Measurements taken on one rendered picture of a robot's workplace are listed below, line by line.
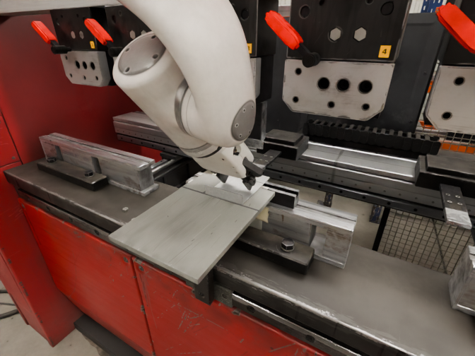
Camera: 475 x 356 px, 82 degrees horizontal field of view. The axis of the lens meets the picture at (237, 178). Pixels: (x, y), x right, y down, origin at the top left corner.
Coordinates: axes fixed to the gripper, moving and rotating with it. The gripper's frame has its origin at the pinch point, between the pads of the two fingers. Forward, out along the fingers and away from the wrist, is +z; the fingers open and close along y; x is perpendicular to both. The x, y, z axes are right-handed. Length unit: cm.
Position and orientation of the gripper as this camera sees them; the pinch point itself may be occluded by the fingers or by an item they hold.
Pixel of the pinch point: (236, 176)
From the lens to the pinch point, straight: 56.0
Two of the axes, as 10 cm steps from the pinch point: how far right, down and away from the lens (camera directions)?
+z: 3.2, 4.2, 8.5
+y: -8.7, -2.3, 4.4
